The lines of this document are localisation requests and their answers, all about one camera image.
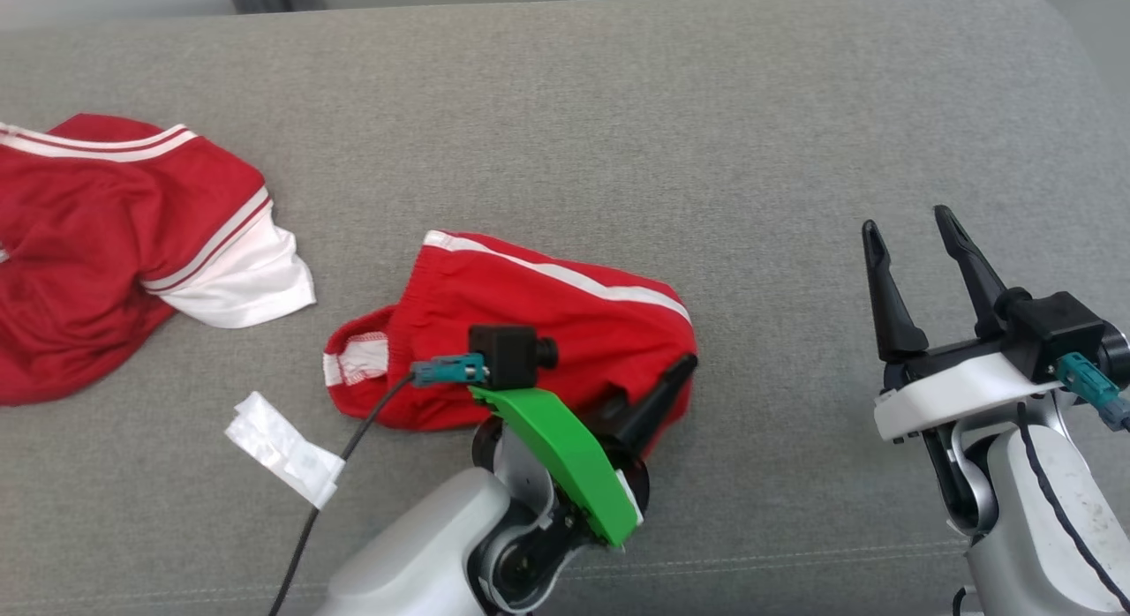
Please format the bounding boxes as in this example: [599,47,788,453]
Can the white paper tag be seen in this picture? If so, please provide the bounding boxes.
[224,391,346,510]

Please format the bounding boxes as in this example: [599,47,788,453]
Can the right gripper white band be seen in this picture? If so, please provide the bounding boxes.
[863,205,1069,445]

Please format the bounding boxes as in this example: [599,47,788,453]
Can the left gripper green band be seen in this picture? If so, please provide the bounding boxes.
[471,353,699,551]

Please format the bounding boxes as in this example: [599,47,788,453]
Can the red shorts white stripe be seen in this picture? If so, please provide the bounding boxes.
[322,230,699,434]

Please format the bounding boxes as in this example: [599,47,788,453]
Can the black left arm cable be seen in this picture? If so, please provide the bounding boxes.
[267,353,488,616]

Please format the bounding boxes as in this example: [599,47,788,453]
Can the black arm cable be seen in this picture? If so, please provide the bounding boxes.
[952,351,1130,616]
[267,353,488,616]

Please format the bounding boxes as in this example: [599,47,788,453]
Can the red jersey white sleeves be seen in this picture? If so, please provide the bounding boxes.
[0,113,317,408]

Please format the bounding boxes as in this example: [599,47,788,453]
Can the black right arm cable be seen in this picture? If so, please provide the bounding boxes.
[952,351,1130,616]

